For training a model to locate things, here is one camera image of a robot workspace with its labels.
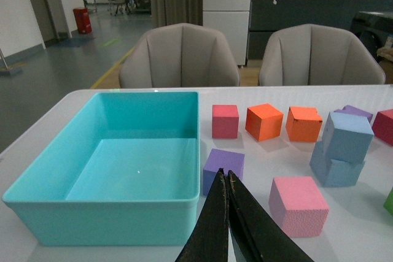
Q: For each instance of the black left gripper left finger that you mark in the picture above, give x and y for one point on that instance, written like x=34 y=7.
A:
x=209 y=239

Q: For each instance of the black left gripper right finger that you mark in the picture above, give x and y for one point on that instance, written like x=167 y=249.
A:
x=256 y=233

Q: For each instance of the light blue foam cube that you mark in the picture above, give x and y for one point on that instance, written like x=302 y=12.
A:
x=331 y=172
x=346 y=137

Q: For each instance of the pink foam cube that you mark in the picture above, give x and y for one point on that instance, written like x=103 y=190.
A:
x=297 y=206

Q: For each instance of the teal plastic bin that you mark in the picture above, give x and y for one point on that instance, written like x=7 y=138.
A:
x=124 y=171

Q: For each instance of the magenta foam cube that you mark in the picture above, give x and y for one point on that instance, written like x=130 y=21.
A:
x=225 y=121

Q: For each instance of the chipped orange foam cube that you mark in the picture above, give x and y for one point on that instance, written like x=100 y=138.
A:
x=303 y=124

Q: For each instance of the green foam cube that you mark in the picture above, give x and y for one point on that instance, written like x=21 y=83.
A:
x=388 y=204

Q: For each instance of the notched purple foam cube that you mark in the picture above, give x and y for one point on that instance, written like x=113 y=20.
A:
x=348 y=109

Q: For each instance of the dark red foam cube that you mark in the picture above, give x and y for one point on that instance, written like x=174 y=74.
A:
x=383 y=126

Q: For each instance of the left grey chair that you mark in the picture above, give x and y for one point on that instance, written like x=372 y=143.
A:
x=180 y=55

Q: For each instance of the grey chair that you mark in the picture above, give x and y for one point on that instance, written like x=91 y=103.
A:
x=180 y=55
x=318 y=55

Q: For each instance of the right grey chair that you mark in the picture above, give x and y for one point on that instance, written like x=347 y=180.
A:
x=318 y=55

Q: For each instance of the white cabinet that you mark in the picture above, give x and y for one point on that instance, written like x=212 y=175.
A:
x=231 y=17

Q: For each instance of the dark grey counter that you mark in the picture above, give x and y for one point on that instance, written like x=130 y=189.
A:
x=269 y=16

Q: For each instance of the red bin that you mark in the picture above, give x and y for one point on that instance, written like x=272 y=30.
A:
x=82 y=20

